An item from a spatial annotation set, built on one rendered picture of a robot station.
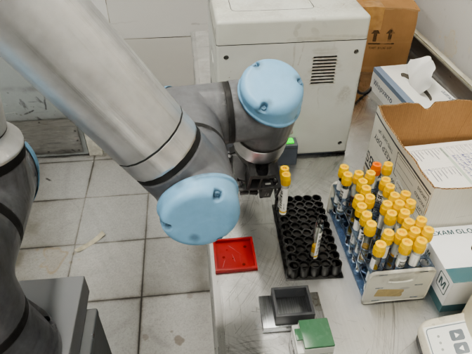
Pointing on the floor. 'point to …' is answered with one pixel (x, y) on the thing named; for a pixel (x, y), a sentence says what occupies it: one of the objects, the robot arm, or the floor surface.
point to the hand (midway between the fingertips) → (246, 177)
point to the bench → (262, 343)
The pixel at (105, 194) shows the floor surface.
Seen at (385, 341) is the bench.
